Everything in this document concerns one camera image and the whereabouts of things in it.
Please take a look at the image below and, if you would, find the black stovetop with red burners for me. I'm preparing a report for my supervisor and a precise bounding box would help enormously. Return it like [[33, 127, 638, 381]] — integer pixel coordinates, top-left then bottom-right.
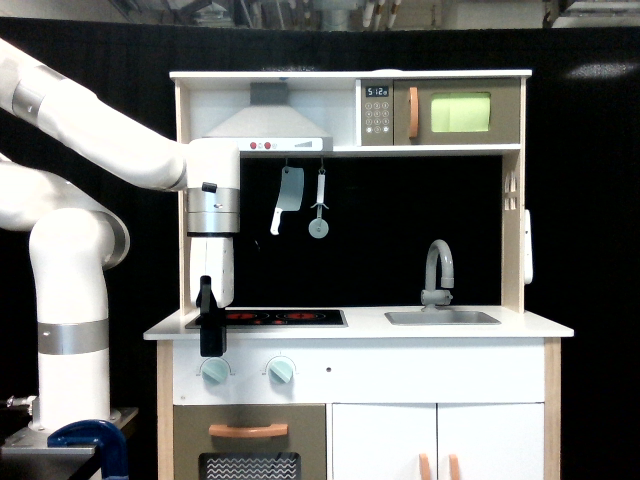
[[185, 308, 349, 330]]

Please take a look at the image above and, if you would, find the right white cabinet door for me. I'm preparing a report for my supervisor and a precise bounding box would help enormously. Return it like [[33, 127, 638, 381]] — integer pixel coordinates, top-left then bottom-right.
[[437, 403, 544, 479]]

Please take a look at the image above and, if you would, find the microwave keypad panel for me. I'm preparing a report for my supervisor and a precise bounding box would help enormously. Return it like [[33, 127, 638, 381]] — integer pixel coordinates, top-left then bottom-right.
[[361, 80, 394, 146]]

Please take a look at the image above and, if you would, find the white cabinet door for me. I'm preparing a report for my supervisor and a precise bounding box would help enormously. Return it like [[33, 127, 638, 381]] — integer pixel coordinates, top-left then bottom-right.
[[331, 404, 437, 479], [437, 403, 544, 479]]

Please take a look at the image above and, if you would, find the grey toy sink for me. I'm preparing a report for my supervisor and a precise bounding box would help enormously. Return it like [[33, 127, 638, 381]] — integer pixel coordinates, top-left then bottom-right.
[[385, 310, 500, 326]]

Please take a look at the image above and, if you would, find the grey range hood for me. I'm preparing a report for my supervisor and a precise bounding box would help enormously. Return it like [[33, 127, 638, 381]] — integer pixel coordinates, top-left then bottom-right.
[[204, 82, 333, 153]]

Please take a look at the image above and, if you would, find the toy pizza cutter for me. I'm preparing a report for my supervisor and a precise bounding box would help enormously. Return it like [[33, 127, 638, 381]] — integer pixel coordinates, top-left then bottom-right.
[[308, 168, 329, 239]]

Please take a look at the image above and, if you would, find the brown lower oven door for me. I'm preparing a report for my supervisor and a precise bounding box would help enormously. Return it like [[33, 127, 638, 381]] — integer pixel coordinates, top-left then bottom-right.
[[173, 404, 327, 479]]

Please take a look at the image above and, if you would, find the mint knob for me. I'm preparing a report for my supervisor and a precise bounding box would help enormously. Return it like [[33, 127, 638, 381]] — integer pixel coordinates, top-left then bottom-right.
[[266, 356, 295, 385], [200, 357, 230, 385]]

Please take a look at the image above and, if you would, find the brown microwave door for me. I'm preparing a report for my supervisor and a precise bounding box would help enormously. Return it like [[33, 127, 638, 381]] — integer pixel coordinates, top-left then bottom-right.
[[393, 78, 521, 145]]

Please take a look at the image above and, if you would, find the grey toy faucet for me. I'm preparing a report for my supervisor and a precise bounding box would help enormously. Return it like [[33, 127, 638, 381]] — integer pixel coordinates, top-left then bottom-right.
[[421, 239, 454, 310]]

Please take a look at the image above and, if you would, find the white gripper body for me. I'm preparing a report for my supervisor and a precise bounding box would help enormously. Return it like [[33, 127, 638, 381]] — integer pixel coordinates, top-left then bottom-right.
[[189, 236, 234, 308]]

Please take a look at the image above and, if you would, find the left mint knob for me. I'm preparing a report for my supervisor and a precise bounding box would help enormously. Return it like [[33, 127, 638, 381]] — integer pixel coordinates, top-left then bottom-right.
[[200, 357, 230, 385]]

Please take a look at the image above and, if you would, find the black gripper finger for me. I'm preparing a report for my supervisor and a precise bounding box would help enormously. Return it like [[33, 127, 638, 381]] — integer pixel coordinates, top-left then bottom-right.
[[196, 275, 226, 357]]

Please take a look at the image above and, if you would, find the toy kitchen wooden frame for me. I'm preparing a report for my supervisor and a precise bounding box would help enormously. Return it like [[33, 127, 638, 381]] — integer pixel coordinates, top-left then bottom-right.
[[146, 69, 571, 479]]

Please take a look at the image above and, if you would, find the left white cabinet door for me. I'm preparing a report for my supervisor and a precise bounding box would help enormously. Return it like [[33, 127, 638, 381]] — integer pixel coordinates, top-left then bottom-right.
[[331, 404, 437, 479]]

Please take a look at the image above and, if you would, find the blue clamp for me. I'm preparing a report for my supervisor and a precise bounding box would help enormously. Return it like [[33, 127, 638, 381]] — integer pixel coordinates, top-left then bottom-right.
[[47, 420, 129, 480]]

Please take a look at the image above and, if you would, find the right mint knob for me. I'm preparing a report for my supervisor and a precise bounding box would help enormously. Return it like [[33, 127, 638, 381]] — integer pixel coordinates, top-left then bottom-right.
[[266, 356, 295, 385]]

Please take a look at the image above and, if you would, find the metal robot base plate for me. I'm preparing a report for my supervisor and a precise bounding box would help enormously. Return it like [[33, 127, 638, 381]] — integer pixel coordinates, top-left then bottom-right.
[[1, 407, 138, 479]]

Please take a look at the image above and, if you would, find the toy cleaver knife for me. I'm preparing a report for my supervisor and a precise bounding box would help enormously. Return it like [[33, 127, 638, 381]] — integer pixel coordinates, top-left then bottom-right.
[[270, 166, 304, 235]]

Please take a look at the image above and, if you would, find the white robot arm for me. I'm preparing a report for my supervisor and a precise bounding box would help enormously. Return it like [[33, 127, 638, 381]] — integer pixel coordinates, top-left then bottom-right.
[[1, 43, 240, 431]]

